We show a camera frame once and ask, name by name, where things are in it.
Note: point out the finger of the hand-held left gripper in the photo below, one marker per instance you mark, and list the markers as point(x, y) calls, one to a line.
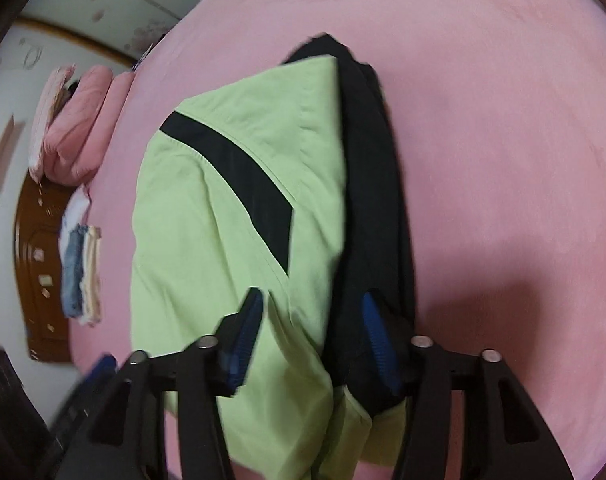
point(102, 366)

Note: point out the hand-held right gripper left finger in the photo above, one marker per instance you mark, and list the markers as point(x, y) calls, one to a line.
point(243, 342)

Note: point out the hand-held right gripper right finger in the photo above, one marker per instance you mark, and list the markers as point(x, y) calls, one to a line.
point(378, 342)

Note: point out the green and black hooded jacket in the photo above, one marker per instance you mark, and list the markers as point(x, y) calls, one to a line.
point(193, 235)

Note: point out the folded blue jeans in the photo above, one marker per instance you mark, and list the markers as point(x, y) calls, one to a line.
point(73, 270)

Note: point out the wooden headboard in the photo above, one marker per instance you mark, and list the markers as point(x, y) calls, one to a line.
point(38, 270)

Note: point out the white folded garment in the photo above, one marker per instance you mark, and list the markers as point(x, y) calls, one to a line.
point(75, 215)

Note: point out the pink bed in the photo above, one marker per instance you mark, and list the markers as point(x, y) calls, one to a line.
point(483, 135)

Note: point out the pink folded quilt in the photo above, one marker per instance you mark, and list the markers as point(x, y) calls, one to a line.
point(83, 125)

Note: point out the pink lace-trimmed pillow towel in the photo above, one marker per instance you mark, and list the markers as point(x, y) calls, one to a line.
point(45, 125)

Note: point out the wooden wall strip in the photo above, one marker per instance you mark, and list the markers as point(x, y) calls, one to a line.
point(5, 155)

